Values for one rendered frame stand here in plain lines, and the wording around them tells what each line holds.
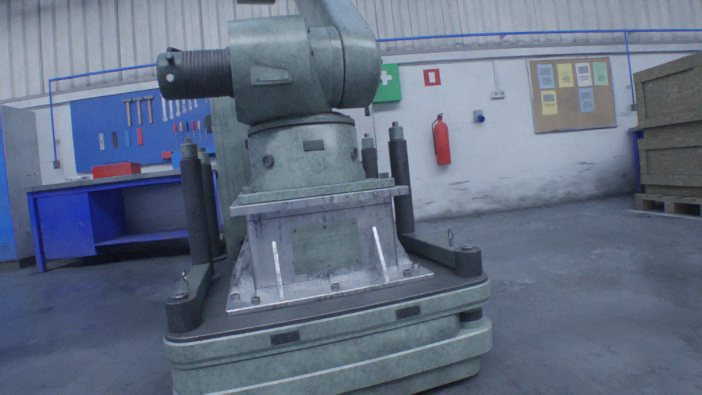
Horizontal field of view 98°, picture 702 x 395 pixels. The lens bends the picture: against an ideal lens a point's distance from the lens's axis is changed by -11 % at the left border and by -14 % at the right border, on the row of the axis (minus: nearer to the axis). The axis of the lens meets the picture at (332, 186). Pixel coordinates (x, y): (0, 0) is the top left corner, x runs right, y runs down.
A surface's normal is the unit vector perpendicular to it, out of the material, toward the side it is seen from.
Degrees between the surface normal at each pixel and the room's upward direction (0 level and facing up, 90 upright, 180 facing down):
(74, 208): 90
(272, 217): 90
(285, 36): 73
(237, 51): 84
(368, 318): 90
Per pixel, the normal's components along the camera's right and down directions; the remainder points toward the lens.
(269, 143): -0.46, 0.08
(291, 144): -0.09, 0.04
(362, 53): 0.23, 0.02
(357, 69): 0.25, 0.32
